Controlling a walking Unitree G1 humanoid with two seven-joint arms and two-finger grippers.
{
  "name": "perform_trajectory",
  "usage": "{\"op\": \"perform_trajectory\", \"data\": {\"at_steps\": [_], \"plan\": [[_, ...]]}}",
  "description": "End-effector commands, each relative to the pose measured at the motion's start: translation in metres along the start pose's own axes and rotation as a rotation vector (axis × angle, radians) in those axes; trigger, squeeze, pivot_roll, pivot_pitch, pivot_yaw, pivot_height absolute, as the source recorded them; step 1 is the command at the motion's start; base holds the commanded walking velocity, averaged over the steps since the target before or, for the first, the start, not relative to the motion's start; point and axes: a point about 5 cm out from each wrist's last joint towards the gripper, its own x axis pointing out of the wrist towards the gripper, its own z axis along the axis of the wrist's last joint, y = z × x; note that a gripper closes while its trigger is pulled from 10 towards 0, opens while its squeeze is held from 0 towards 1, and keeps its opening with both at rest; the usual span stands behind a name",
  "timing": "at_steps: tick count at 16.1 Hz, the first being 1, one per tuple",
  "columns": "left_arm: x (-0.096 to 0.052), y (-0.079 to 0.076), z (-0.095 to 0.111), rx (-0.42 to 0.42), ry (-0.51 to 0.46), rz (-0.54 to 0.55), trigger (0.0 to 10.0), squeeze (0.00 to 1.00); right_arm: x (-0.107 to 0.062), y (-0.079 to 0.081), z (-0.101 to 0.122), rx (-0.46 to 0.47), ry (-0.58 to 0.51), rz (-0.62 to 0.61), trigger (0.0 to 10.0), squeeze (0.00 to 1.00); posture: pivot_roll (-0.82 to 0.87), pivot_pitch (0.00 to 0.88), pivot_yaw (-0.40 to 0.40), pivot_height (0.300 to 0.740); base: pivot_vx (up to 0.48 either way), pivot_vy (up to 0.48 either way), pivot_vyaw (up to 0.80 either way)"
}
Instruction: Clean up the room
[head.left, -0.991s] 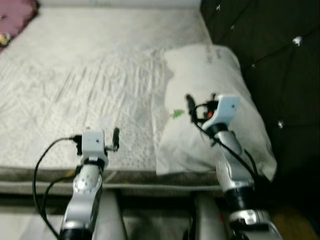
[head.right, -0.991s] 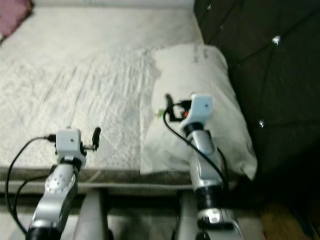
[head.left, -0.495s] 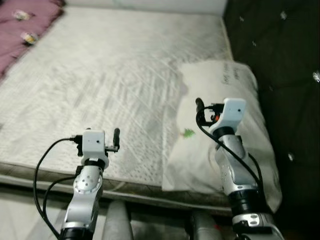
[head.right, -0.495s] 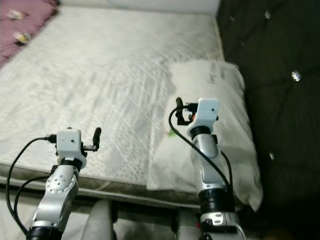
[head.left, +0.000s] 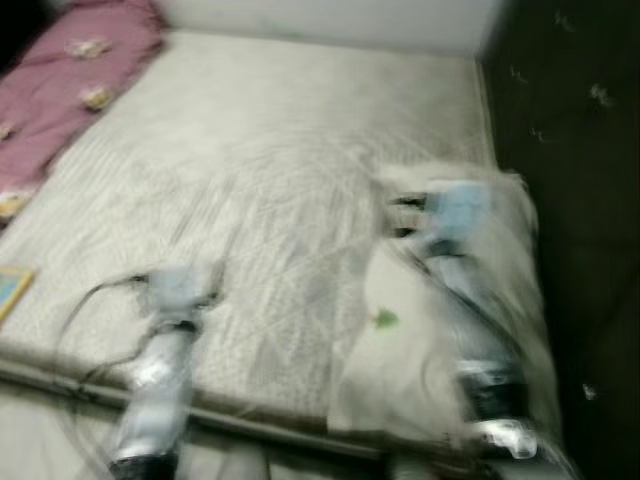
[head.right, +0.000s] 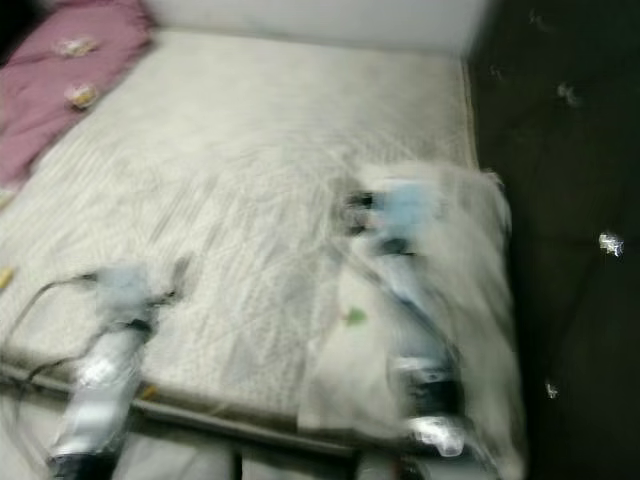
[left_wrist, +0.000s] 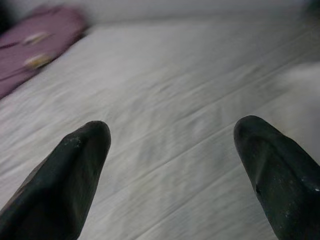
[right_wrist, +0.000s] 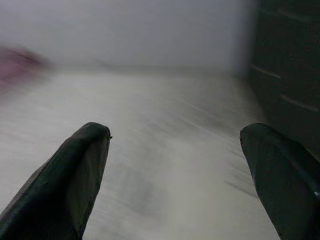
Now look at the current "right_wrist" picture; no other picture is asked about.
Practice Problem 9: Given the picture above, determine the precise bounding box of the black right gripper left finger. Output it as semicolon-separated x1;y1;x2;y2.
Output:
0;121;111;240

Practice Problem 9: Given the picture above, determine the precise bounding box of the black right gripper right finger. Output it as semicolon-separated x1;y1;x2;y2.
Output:
239;122;320;240

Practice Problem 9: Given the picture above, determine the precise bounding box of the grey quilted mattress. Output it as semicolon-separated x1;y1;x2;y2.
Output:
0;63;266;240

